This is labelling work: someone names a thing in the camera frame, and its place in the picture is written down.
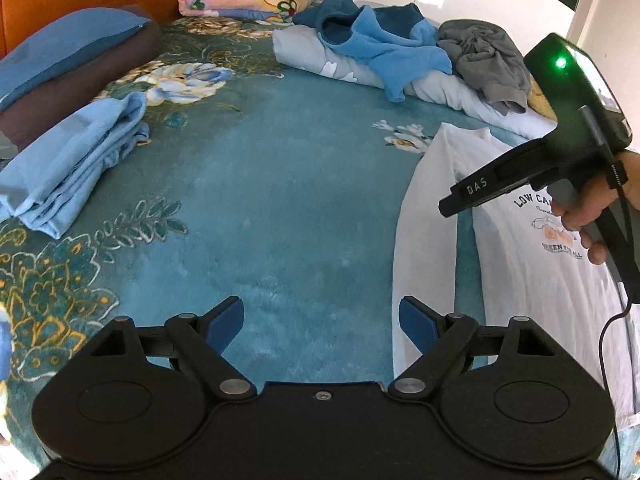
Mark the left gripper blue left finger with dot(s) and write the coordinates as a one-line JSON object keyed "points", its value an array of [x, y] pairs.
{"points": [[199, 342]]}

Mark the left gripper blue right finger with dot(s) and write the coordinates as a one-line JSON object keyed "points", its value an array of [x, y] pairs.
{"points": [[443, 342]]}

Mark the white printed t-shirt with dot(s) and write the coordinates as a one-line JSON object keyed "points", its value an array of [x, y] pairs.
{"points": [[529, 265]]}

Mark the light blue garment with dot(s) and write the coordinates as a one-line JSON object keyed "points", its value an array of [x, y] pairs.
{"points": [[46, 185]]}

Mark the person's right hand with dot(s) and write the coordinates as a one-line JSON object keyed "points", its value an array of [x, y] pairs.
{"points": [[597, 195]]}

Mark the mustard yellow knit sweater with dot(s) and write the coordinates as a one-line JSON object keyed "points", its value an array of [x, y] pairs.
{"points": [[538, 102]]}

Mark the grey sweatshirt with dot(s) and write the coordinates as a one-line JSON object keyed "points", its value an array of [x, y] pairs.
{"points": [[485, 57]]}

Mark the teal floral bed blanket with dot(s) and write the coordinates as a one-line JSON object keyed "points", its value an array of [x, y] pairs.
{"points": [[257, 180]]}

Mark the blue fleece garment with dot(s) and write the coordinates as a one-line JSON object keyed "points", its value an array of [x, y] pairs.
{"points": [[397, 43]]}

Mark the dark brown pillow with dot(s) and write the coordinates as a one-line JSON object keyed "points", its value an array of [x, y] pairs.
{"points": [[39, 110]]}

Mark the light blue daisy quilt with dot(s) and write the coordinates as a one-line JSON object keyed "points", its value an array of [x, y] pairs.
{"points": [[298, 46]]}

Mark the blue pillow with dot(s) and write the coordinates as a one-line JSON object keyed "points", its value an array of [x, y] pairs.
{"points": [[62, 46]]}

